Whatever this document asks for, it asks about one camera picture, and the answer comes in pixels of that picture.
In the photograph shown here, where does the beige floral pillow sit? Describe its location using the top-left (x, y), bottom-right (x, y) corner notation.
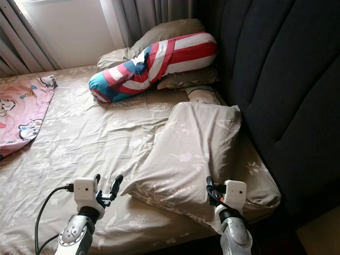
top-left (120, 101), bottom-right (242, 234)

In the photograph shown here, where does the bed with beige floral sheet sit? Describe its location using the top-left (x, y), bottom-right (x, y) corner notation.
top-left (0, 65), bottom-right (282, 255)

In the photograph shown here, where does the small cream printed pillow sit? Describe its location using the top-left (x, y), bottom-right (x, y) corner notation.
top-left (186, 85), bottom-right (225, 106)

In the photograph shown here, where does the pink cartoon print blanket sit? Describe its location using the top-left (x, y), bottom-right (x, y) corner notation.
top-left (0, 74), bottom-right (58, 157)

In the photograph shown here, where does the plain beige pillow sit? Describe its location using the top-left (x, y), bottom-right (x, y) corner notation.
top-left (157, 67), bottom-right (219, 90)
top-left (97, 48), bottom-right (132, 71)
top-left (127, 19), bottom-right (207, 58)

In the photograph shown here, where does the red white blue bolster pillow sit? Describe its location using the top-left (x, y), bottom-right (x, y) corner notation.
top-left (88, 32), bottom-right (218, 104)

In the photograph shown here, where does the dark padded headboard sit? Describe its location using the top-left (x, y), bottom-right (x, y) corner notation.
top-left (197, 0), bottom-right (340, 224)

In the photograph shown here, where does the grey curtain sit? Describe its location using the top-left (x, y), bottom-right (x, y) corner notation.
top-left (0, 0), bottom-right (56, 78)
top-left (101, 0), bottom-right (197, 48)

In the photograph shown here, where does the bright window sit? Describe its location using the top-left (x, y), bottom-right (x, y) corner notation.
top-left (15, 0), bottom-right (107, 7)

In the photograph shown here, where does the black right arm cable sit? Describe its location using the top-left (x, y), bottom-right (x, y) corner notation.
top-left (207, 182), bottom-right (250, 218)

